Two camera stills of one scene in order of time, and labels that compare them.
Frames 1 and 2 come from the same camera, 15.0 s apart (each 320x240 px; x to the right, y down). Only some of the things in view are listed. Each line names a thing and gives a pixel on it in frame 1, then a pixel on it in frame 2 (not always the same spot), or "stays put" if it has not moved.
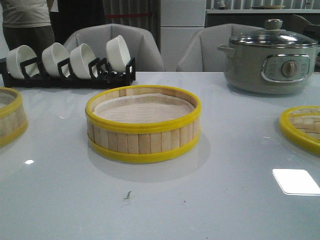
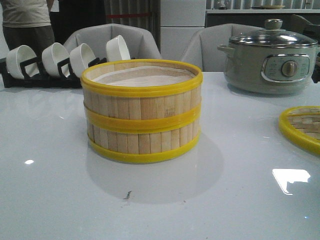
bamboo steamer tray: (13, 121) → (142, 95)
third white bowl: (80, 57) stays put
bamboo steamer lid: (302, 125) stays put
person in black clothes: (73, 14) stays put
